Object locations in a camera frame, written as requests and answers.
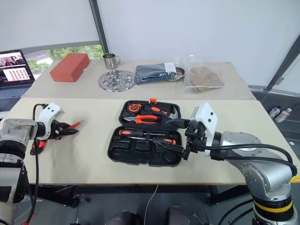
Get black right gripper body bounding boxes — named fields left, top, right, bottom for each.
left=183, top=119, right=208, bottom=161

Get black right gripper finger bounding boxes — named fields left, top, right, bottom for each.
left=165, top=118, right=191, bottom=130
left=153, top=140, right=186, bottom=156

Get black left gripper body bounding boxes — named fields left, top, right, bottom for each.
left=48, top=119, right=65, bottom=141

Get orange black hand tool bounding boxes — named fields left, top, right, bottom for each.
left=30, top=120, right=85, bottom=156

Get black plastic tool case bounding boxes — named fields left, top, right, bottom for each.
left=107, top=97, right=184, bottom=168

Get steel claw hammer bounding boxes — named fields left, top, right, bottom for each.
left=161, top=106, right=180, bottom=123

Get slim orange black screwdriver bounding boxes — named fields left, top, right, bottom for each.
left=130, top=136, right=177, bottom=145

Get black orange utility knife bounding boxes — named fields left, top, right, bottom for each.
left=143, top=104, right=169, bottom=116

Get large orange black screwdriver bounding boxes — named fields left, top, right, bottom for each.
left=118, top=129, right=170, bottom=137

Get orange black tape measure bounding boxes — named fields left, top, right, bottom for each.
left=127, top=104, right=142, bottom=114

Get round metal dish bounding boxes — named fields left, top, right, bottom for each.
left=166, top=67, right=186, bottom=83

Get clear bag with brown contents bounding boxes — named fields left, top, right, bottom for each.
left=173, top=53, right=227, bottom=94

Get dark blue folded cloth pack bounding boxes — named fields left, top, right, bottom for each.
left=134, top=62, right=178, bottom=85

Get red brick-coloured box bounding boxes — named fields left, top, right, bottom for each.
left=49, top=52, right=91, bottom=83

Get round perforated steel plate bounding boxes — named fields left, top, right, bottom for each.
left=97, top=69, right=136, bottom=93

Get dark rounded shape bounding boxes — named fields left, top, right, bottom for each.
left=105, top=210, right=142, bottom=225
left=166, top=205, right=191, bottom=225

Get open laptop computer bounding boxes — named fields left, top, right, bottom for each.
left=0, top=49, right=36, bottom=112

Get stainless steel mug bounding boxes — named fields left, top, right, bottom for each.
left=103, top=53, right=121, bottom=70

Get small clear plastic bottle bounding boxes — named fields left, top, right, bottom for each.
left=269, top=105, right=282, bottom=118

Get clear bottle with red label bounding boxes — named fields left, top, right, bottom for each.
left=275, top=107, right=293, bottom=123

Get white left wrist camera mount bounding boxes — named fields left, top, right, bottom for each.
left=37, top=102, right=65, bottom=140

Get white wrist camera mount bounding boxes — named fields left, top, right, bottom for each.
left=189, top=102, right=218, bottom=158
left=37, top=102, right=65, bottom=140

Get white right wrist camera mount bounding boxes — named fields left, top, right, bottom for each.
left=189, top=102, right=218, bottom=158

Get orange handled pliers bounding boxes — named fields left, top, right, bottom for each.
left=123, top=114, right=158, bottom=125

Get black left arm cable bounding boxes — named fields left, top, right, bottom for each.
left=25, top=103, right=49, bottom=225

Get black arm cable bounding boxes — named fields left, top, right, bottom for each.
left=25, top=103, right=49, bottom=225
left=201, top=142, right=298, bottom=177

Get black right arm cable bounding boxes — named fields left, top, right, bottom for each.
left=201, top=142, right=298, bottom=177

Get thin white cable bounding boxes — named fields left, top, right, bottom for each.
left=143, top=184, right=159, bottom=225

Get dark window frame post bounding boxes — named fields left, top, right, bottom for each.
left=89, top=0, right=110, bottom=56

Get grey slanted frame post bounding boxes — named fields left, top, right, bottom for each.
left=265, top=34, right=300, bottom=91

